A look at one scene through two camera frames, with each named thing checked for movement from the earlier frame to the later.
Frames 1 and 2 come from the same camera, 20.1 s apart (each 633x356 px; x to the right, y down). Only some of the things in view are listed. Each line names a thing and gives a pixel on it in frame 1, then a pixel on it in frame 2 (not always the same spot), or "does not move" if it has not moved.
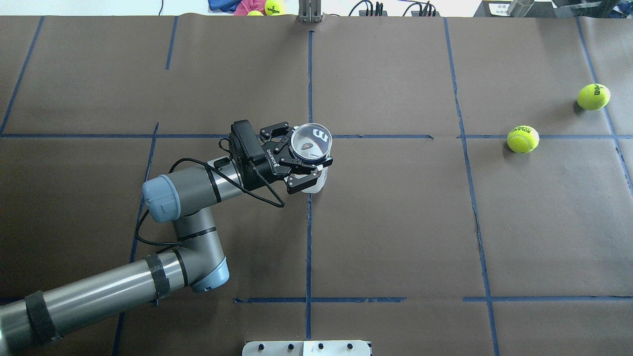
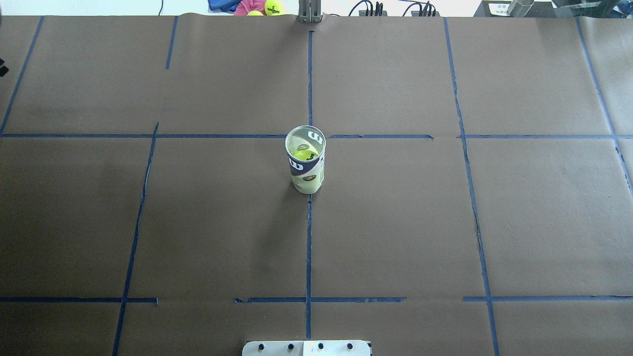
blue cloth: (223, 6) does not move
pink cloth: (247, 6) does not move
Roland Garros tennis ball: (522, 139) -> (306, 155)
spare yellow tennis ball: (275, 7) does not move
